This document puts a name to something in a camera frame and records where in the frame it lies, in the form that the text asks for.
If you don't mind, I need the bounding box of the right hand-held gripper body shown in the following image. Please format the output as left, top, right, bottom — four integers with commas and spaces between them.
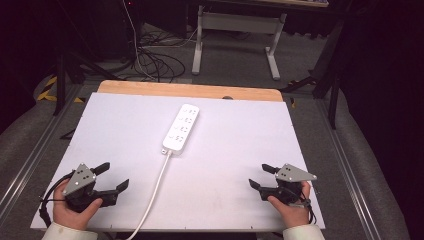
265, 162, 318, 206

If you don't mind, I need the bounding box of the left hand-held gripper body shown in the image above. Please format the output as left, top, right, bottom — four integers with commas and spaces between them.
61, 162, 114, 214

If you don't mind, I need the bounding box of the person's left hand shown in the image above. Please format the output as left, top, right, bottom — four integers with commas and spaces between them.
52, 179, 104, 232

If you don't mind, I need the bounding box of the person's right hand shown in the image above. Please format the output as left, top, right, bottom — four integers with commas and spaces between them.
266, 180, 313, 230

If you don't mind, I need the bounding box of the white board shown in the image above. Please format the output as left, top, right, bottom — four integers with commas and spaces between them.
30, 92, 326, 233

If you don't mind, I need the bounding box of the white power strip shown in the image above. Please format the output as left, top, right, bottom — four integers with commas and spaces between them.
161, 103, 201, 156

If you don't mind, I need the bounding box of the black metal stand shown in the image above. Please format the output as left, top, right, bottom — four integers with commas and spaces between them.
52, 0, 125, 117
279, 18, 346, 130

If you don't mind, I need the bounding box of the yellow black floor tape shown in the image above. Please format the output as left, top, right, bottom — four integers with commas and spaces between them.
36, 75, 86, 104

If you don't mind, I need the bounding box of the wooden table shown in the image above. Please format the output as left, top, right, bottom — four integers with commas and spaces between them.
96, 79, 284, 103

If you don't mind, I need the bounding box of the white power strip cable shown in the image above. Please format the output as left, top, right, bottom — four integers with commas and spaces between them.
125, 149, 174, 240

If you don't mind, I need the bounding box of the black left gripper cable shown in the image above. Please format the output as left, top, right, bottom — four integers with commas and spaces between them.
38, 171, 75, 228

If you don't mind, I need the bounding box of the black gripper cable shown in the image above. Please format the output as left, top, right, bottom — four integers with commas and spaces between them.
38, 171, 75, 228
299, 195, 318, 226

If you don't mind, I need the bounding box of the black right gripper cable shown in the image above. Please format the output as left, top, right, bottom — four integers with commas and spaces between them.
299, 195, 318, 226

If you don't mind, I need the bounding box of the aluminium rail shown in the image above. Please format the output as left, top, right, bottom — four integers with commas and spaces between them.
314, 99, 383, 240
0, 84, 85, 218

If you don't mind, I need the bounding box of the black floor cable bundle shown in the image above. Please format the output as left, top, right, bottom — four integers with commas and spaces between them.
132, 31, 187, 83

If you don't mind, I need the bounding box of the white floor cable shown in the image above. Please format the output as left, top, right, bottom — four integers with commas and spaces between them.
121, 0, 199, 82

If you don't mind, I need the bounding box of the white metal desk frame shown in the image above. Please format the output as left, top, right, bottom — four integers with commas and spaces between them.
191, 0, 330, 81

